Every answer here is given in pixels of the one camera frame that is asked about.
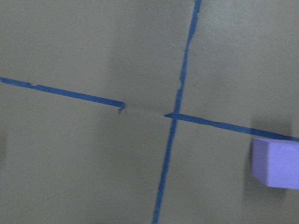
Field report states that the purple foam block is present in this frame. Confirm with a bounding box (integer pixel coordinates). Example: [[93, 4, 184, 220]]
[[251, 138, 299, 189]]

